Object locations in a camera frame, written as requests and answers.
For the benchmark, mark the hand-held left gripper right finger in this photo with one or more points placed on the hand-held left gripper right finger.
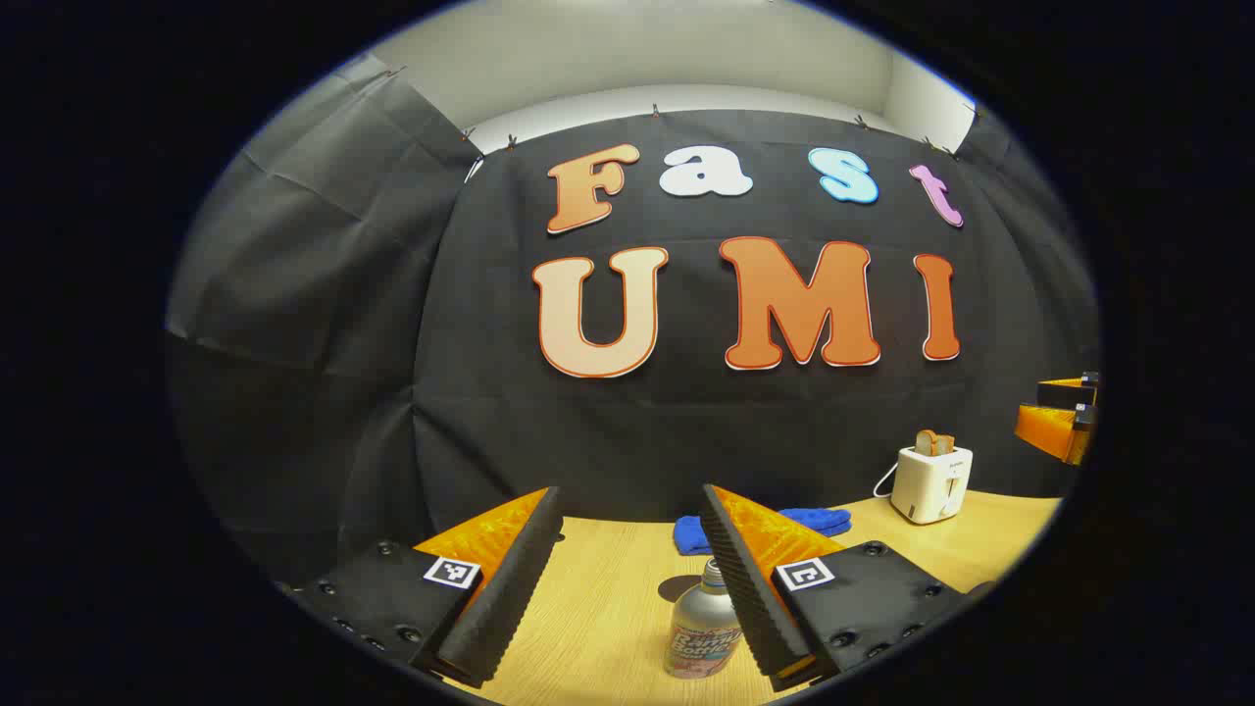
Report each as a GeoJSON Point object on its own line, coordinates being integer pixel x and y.
{"type": "Point", "coordinates": [745, 588]}

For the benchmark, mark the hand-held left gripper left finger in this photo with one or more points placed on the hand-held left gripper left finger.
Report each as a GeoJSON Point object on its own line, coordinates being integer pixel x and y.
{"type": "Point", "coordinates": [510, 598]}

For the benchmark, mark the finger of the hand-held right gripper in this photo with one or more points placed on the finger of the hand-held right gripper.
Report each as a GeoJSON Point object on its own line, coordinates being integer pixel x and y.
{"type": "Point", "coordinates": [1054, 431]}
{"type": "Point", "coordinates": [1069, 396]}

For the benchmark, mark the silver water bottle red label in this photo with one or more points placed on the silver water bottle red label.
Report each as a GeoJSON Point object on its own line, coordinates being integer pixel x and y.
{"type": "Point", "coordinates": [696, 637]}

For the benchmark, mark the blue folded towel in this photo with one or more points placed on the blue folded towel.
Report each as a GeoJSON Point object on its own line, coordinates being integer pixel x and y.
{"type": "Point", "coordinates": [691, 534]}

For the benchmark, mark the white toaster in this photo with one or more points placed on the white toaster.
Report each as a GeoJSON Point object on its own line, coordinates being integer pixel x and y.
{"type": "Point", "coordinates": [927, 485]}

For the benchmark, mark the black backdrop cloth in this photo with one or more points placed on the black backdrop cloth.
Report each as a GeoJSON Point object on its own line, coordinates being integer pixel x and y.
{"type": "Point", "coordinates": [686, 431]}

